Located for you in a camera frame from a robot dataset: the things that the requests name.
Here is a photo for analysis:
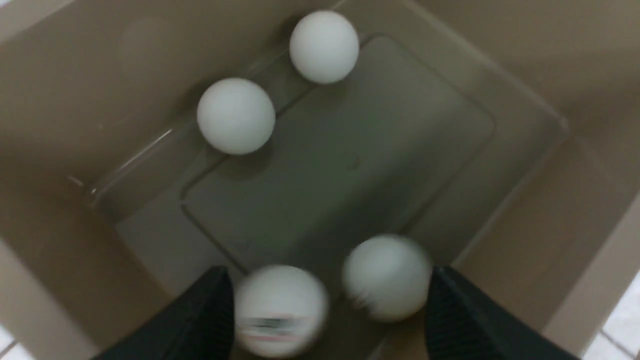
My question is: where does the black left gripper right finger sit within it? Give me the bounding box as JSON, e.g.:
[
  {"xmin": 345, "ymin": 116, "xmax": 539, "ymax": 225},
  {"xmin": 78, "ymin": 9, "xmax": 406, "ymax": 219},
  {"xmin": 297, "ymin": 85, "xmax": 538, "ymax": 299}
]
[{"xmin": 425, "ymin": 266, "xmax": 575, "ymax": 360}]

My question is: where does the white logo ball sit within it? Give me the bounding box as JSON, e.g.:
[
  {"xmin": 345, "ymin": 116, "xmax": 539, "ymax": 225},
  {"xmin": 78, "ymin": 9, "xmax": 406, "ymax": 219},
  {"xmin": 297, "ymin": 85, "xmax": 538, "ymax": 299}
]
[{"xmin": 234, "ymin": 265, "xmax": 330, "ymax": 359}]

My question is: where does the olive green plastic bin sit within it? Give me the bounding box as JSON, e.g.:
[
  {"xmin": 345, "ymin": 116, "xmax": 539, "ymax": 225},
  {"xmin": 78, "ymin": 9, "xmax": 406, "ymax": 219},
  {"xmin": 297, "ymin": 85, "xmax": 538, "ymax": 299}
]
[{"xmin": 1, "ymin": 0, "xmax": 639, "ymax": 360}]

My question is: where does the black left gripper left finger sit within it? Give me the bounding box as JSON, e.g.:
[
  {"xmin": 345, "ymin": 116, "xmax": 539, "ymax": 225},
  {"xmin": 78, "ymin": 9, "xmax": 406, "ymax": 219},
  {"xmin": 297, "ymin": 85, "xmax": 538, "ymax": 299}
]
[{"xmin": 95, "ymin": 266, "xmax": 235, "ymax": 360}]

